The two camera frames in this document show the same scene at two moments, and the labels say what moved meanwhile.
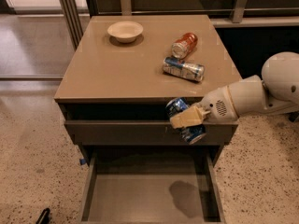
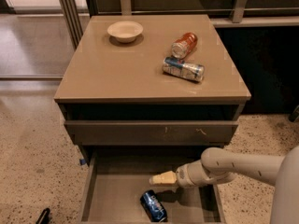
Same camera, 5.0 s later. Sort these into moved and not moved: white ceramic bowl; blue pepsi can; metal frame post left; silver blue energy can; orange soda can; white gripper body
Moved: white gripper body; blue pepsi can
Not moved: silver blue energy can; white ceramic bowl; metal frame post left; orange soda can
